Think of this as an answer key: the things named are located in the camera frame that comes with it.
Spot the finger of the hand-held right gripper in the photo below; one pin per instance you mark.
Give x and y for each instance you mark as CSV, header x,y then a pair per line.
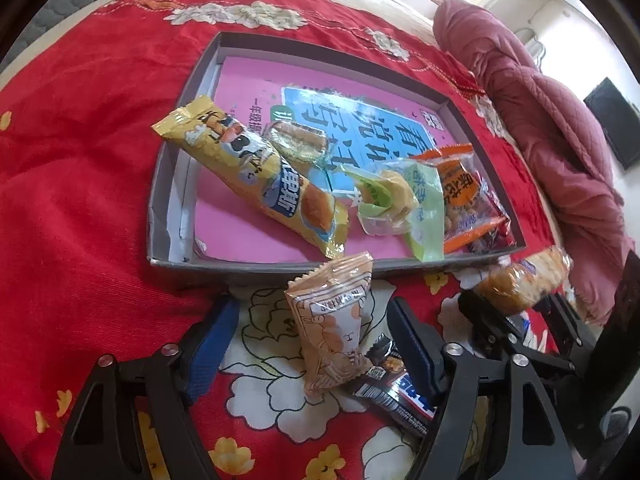
x,y
570,330
492,330

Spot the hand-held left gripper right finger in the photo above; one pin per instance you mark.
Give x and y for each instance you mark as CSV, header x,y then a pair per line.
x,y
415,355

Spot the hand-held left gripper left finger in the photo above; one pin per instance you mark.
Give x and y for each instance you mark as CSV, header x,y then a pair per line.
x,y
210,355

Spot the dark chocolate bar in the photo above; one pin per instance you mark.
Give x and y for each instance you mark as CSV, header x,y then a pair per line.
x,y
385,385

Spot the clear rice cracker packet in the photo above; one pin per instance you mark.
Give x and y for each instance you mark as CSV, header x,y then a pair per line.
x,y
520,275

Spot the peach snack packet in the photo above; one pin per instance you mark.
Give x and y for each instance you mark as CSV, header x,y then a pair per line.
x,y
325,330

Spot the green pastry packet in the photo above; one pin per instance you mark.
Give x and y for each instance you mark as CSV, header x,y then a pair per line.
x,y
425,230

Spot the orange peanut packet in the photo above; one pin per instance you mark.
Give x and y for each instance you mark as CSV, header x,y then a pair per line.
x,y
460,195

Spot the grey cardboard box tray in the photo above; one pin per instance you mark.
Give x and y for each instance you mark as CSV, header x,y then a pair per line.
x,y
160,220

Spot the long yellow bread packet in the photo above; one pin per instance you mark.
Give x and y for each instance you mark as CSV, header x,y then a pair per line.
x,y
260,180

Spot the red candy packet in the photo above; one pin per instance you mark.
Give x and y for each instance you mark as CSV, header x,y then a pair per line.
x,y
485,245

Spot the pink book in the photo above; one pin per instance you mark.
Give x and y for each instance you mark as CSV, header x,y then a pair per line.
x,y
235,230

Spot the pink quilt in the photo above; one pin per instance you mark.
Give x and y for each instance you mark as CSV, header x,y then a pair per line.
x,y
555,150

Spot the black television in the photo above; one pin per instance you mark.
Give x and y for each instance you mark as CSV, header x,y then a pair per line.
x,y
617,122

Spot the red floral blanket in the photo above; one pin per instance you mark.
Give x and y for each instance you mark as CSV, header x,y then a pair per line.
x,y
80,185

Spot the gold wrapped candy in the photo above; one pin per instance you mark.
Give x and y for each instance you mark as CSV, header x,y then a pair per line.
x,y
297,142

